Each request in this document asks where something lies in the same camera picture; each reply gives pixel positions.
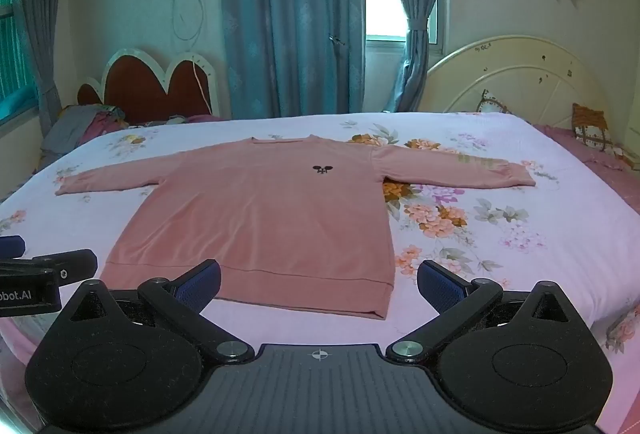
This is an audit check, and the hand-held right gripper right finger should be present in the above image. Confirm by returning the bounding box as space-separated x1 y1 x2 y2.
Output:
385 259 573 363

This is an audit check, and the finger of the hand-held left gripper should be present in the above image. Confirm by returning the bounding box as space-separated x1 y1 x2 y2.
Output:
0 249 99 287
0 235 27 259

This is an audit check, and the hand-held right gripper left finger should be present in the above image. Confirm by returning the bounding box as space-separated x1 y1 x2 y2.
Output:
67 259 253 363

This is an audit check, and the pink sweatshirt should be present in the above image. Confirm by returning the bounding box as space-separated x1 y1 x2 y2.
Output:
54 134 537 321

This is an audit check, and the pile of clothes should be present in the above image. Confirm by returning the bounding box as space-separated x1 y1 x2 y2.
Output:
40 104 146 152

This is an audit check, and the floral bed sheet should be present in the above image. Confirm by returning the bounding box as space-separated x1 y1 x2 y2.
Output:
0 111 640 434

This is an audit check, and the red scalloped headboard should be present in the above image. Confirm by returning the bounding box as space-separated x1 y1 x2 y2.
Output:
76 46 222 125

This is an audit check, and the small patterned pillow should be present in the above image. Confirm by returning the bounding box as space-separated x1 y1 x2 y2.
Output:
475 88 513 115

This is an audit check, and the pink quilt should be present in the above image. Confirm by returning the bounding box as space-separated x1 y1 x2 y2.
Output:
530 124 640 215

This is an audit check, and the teal screened window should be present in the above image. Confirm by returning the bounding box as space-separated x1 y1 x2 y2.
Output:
0 0 41 115

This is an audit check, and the orange patterned pillow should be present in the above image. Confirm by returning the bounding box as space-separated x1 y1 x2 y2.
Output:
571 102 633 159

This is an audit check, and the cream round headboard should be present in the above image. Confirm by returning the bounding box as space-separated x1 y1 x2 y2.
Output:
425 34 632 139

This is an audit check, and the grey curtain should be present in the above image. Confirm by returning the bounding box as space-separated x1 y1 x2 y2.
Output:
10 0 63 139

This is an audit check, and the wide blue curtain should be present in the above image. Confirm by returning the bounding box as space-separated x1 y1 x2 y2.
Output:
219 0 367 119

